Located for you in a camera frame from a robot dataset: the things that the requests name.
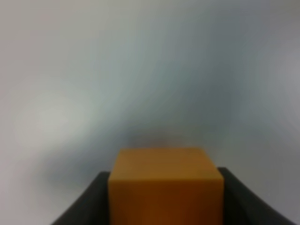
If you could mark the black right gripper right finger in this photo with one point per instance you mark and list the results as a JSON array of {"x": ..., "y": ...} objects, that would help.
[{"x": 243, "y": 207}]

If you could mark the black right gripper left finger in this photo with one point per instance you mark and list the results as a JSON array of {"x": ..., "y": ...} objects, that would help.
[{"x": 92, "y": 207}]

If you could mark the orange cube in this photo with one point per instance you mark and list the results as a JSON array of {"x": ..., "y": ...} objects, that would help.
[{"x": 165, "y": 186}]

